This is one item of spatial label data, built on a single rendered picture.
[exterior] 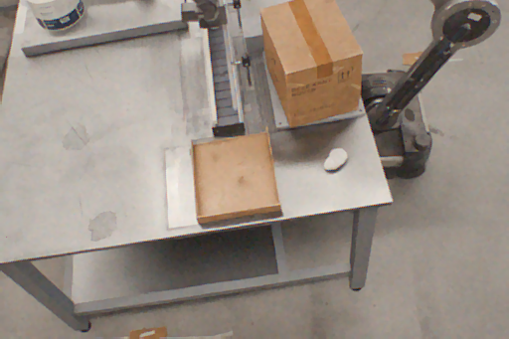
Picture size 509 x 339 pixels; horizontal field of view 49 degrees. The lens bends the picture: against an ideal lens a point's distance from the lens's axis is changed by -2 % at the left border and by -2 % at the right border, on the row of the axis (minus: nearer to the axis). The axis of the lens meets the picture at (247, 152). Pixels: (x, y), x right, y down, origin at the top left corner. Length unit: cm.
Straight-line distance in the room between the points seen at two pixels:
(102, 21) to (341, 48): 104
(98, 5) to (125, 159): 76
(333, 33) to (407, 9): 180
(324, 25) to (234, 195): 60
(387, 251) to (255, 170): 97
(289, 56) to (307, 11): 20
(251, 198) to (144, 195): 35
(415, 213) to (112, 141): 142
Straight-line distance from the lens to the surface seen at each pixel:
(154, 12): 233
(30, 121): 221
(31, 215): 197
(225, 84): 200
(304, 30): 180
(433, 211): 273
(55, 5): 234
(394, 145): 260
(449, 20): 216
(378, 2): 359
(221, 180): 182
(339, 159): 180
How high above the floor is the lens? 237
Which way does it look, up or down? 55 degrees down
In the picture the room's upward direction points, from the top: 12 degrees counter-clockwise
